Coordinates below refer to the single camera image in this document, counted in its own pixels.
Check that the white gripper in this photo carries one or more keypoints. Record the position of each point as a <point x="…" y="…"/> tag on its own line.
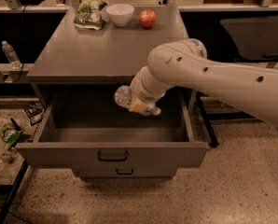
<point x="141" y="90"/>

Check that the clear plastic water bottle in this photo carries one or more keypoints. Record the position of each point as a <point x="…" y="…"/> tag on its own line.
<point x="124" y="95"/>

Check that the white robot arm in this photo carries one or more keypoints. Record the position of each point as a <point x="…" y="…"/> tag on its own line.
<point x="251" y="89"/>

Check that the open grey top drawer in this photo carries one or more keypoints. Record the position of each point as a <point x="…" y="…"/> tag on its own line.
<point x="162" y="141"/>

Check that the upright water bottle on shelf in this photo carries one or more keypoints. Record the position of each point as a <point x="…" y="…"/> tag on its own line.
<point x="11" y="55"/>

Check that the plastic bottle on floor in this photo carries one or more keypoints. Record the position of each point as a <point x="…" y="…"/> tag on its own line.
<point x="5" y="160"/>

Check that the grey metal cabinet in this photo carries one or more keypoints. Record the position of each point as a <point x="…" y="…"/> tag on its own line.
<point x="79" y="70"/>

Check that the red apple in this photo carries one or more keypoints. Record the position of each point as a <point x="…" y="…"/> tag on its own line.
<point x="147" y="18"/>

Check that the white ceramic bowl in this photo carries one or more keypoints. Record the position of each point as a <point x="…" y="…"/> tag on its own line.
<point x="120" y="14"/>

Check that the dark snack packet on floor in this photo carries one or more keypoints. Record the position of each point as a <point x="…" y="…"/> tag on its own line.
<point x="34" y="113"/>

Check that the green chip bag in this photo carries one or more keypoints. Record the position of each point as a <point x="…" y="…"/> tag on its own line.
<point x="89" y="16"/>

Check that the green snack bag on floor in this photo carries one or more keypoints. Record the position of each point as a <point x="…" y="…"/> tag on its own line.
<point x="10" y="134"/>

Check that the grey chair seat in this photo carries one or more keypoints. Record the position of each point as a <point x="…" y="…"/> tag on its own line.
<point x="255" y="38"/>

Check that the black left table leg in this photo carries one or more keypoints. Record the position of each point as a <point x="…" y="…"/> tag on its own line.
<point x="13" y="191"/>

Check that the black top drawer handle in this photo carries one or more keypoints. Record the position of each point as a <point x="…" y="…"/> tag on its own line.
<point x="112" y="157"/>

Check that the black drawer handle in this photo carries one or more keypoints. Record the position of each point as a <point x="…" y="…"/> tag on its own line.
<point x="124" y="172"/>
<point x="112" y="157"/>

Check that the black table leg frame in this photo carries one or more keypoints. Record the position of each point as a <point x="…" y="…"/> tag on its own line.
<point x="209" y="117"/>

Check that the black lower drawer handle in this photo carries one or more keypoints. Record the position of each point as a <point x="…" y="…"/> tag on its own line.
<point x="124" y="172"/>

